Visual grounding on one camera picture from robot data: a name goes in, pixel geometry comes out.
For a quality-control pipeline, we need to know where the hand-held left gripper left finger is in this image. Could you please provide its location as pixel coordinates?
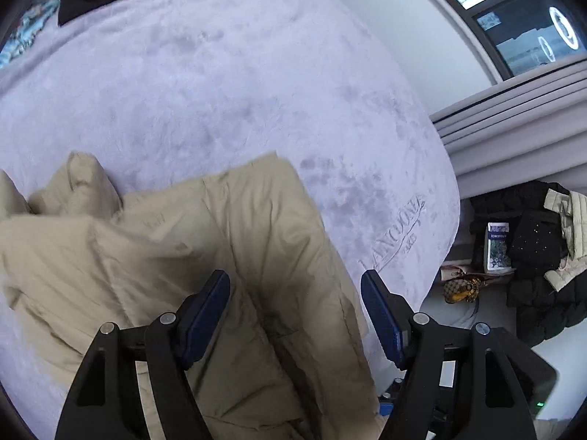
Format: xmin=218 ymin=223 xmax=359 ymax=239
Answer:
xmin=55 ymin=269 xmax=231 ymax=440

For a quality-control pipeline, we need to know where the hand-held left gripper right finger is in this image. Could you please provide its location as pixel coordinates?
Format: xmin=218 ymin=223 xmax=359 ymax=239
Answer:
xmin=360 ymin=269 xmax=537 ymax=440

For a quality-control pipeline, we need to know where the beige down coat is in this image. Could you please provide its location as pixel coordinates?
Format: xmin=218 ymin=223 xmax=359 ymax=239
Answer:
xmin=0 ymin=150 xmax=381 ymax=440

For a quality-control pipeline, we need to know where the brown patterned bag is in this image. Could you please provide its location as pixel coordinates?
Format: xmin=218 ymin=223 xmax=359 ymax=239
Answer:
xmin=442 ymin=275 xmax=482 ymax=305

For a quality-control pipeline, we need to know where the blue and white book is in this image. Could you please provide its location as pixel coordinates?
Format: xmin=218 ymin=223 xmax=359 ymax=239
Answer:
xmin=484 ymin=222 xmax=514 ymax=273

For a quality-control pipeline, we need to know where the black puffer jacket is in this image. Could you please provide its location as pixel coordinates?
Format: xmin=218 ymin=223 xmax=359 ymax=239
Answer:
xmin=470 ymin=181 xmax=587 ymax=347

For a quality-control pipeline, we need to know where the black sparkly garment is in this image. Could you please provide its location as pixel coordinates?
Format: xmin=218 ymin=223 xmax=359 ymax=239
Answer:
xmin=511 ymin=211 xmax=567 ymax=276

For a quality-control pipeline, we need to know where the black device with green light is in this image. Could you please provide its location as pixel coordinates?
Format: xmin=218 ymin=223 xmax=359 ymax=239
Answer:
xmin=435 ymin=353 xmax=558 ymax=440

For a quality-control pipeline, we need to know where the pale green down jacket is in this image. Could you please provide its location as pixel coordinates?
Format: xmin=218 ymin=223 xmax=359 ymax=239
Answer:
xmin=543 ymin=188 xmax=587 ymax=292

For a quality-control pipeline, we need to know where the grey curtain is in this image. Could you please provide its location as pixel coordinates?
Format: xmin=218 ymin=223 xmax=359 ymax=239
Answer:
xmin=431 ymin=59 xmax=587 ymax=199

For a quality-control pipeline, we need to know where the lavender plush bed blanket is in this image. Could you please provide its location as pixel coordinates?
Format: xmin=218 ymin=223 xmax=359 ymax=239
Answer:
xmin=0 ymin=0 xmax=462 ymax=440

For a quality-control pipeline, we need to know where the dark framed window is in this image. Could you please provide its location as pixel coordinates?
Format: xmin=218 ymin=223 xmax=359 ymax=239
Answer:
xmin=413 ymin=0 xmax=587 ymax=85

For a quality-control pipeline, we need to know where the blue cartoon printed cloth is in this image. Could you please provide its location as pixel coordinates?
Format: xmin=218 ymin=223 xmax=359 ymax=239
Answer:
xmin=0 ymin=0 xmax=62 ymax=69

